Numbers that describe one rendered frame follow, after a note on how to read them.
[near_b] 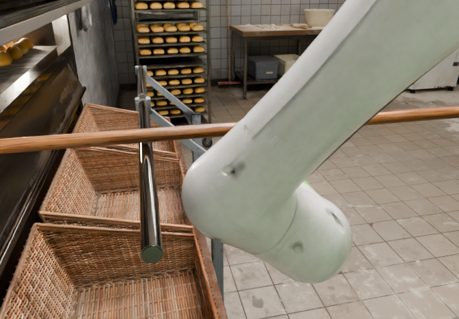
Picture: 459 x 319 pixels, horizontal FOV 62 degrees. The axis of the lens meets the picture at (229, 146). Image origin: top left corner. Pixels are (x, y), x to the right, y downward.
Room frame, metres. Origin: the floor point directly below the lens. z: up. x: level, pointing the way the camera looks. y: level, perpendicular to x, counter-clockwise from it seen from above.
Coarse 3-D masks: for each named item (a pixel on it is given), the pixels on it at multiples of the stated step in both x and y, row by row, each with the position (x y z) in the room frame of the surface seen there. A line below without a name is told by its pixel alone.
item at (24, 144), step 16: (384, 112) 0.88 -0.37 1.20; (400, 112) 0.88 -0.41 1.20; (416, 112) 0.89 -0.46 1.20; (432, 112) 0.90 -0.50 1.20; (448, 112) 0.91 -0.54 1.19; (144, 128) 0.76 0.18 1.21; (160, 128) 0.76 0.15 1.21; (176, 128) 0.76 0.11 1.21; (192, 128) 0.77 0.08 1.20; (208, 128) 0.77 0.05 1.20; (224, 128) 0.78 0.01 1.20; (0, 144) 0.68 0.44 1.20; (16, 144) 0.69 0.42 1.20; (32, 144) 0.69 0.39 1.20; (48, 144) 0.70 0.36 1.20; (64, 144) 0.71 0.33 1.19; (80, 144) 0.71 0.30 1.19; (96, 144) 0.72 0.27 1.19; (112, 144) 0.73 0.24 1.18
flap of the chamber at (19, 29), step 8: (88, 0) 1.92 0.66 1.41; (64, 8) 1.27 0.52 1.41; (72, 8) 1.42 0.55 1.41; (40, 16) 0.95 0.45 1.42; (48, 16) 1.03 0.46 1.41; (56, 16) 1.11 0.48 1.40; (16, 24) 0.76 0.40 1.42; (24, 24) 0.80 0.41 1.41; (32, 24) 0.86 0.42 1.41; (40, 24) 0.92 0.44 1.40; (0, 32) 0.66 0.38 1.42; (8, 32) 0.69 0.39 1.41; (16, 32) 0.74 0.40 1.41; (24, 32) 0.78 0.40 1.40; (0, 40) 0.64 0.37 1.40; (8, 40) 0.68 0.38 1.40
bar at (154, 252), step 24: (144, 72) 1.47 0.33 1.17; (144, 96) 1.12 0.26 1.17; (168, 96) 1.59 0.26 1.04; (144, 120) 0.90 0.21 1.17; (192, 120) 1.60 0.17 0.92; (144, 144) 0.75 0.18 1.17; (192, 144) 1.13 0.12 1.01; (144, 168) 0.64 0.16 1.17; (144, 192) 0.55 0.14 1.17; (144, 216) 0.48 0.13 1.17; (144, 240) 0.42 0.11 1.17; (216, 240) 1.14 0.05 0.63; (216, 264) 1.14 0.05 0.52
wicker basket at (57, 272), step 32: (32, 256) 0.81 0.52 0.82; (64, 256) 0.93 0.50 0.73; (96, 256) 0.95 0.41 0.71; (128, 256) 0.98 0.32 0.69; (192, 256) 1.03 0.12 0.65; (32, 288) 0.74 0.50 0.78; (64, 288) 0.87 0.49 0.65; (96, 288) 0.94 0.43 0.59; (128, 288) 0.94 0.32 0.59; (160, 288) 0.94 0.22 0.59; (192, 288) 0.94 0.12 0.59
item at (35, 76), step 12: (60, 48) 1.96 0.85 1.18; (48, 60) 1.66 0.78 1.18; (60, 60) 1.77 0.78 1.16; (36, 72) 1.42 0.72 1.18; (48, 72) 1.52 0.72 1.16; (12, 84) 1.24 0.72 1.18; (24, 84) 1.24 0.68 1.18; (36, 84) 1.31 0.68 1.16; (0, 96) 1.10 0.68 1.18; (12, 96) 1.10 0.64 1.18; (24, 96) 1.15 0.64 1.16; (0, 108) 0.98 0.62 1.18; (12, 108) 1.03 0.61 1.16; (0, 120) 0.93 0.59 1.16
